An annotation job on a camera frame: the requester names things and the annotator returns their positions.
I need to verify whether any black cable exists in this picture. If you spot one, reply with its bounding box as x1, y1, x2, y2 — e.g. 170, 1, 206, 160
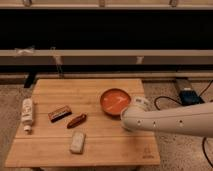
153, 79, 213, 169

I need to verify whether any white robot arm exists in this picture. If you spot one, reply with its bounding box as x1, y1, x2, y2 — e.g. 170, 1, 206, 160
121, 96, 213, 138

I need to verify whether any black power adapter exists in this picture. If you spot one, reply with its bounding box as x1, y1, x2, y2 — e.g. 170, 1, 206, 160
175, 77, 205, 107

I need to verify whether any white tube bottle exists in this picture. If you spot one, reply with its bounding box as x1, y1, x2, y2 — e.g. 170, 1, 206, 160
21, 98, 34, 132

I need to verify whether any white sponge block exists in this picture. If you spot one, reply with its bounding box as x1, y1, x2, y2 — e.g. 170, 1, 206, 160
70, 131, 86, 154

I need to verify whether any grey metal rail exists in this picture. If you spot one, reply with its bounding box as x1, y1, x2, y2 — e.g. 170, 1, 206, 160
0, 49, 213, 66

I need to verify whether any brown sausage snack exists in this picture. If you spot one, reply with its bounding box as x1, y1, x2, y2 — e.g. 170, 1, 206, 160
67, 114, 87, 129

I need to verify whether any brown chocolate bar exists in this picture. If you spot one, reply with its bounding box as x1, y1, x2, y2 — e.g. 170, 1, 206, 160
48, 106, 72, 123

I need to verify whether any orange ceramic bowl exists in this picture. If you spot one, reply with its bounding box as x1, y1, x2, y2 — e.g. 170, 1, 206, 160
100, 88, 131, 116

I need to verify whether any wooden table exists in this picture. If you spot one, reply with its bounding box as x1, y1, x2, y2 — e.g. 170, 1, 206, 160
5, 79, 160, 168

